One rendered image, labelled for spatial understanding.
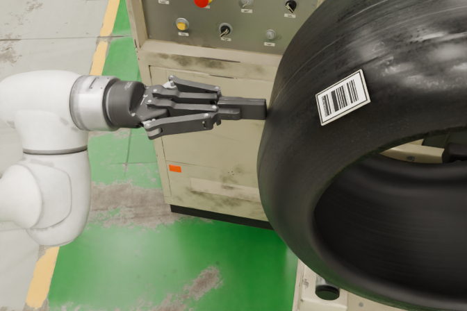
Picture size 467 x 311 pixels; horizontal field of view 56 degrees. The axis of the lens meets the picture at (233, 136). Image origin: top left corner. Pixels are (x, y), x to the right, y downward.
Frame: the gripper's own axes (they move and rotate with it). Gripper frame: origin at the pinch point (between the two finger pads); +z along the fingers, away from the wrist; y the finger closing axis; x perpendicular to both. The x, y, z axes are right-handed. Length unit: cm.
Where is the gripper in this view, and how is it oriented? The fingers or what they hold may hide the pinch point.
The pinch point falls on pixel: (242, 108)
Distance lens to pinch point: 65.0
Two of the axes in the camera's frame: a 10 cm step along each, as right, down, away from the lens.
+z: 9.7, 0.5, -2.4
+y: 2.0, -7.1, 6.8
